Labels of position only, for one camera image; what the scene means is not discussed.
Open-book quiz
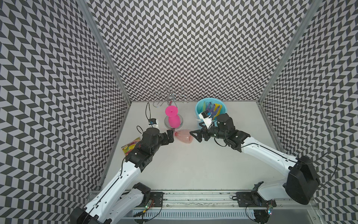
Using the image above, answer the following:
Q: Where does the turquoise plastic bucket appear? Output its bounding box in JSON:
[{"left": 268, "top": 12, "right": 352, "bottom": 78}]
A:
[{"left": 194, "top": 98, "right": 227, "bottom": 128}]

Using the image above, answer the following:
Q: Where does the orange candy bag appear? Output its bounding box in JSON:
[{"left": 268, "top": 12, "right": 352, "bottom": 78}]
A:
[{"left": 121, "top": 137, "right": 141, "bottom": 156}]

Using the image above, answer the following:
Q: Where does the purple rake pink handle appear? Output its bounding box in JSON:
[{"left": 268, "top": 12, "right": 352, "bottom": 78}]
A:
[{"left": 207, "top": 102, "right": 216, "bottom": 118}]

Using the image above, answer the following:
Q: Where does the clear pink plastic glass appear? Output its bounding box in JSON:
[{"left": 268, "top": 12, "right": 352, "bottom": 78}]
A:
[{"left": 174, "top": 129, "right": 194, "bottom": 144}]

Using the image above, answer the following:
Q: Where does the aluminium front rail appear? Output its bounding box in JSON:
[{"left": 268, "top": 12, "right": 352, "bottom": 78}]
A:
[{"left": 81, "top": 189, "right": 319, "bottom": 224}]

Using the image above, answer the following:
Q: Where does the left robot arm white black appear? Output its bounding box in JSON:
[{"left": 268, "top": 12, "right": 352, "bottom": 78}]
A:
[{"left": 70, "top": 127, "right": 174, "bottom": 224}]

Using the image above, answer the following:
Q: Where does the yellow toy shovel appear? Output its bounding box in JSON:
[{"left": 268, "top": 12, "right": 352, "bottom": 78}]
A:
[{"left": 213, "top": 104, "right": 222, "bottom": 116}]

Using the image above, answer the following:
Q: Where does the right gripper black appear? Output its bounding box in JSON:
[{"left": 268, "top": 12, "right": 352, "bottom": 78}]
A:
[{"left": 189, "top": 121, "right": 227, "bottom": 142}]

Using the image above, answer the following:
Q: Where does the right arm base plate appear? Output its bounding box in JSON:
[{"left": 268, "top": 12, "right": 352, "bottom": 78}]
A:
[{"left": 232, "top": 191, "right": 277, "bottom": 208}]

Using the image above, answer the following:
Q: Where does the chrome wire glass rack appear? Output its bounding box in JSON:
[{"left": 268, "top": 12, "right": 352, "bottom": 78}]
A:
[{"left": 153, "top": 85, "right": 190, "bottom": 108}]

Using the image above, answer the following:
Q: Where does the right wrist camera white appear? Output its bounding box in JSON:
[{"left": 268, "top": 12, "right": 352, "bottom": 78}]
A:
[{"left": 199, "top": 111, "right": 214, "bottom": 130}]

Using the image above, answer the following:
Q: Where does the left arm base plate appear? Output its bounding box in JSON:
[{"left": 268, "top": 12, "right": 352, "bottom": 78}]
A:
[{"left": 139, "top": 191, "right": 164, "bottom": 207}]

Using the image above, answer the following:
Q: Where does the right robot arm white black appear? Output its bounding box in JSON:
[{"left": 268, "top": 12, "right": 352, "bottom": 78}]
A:
[{"left": 190, "top": 113, "right": 320, "bottom": 207}]

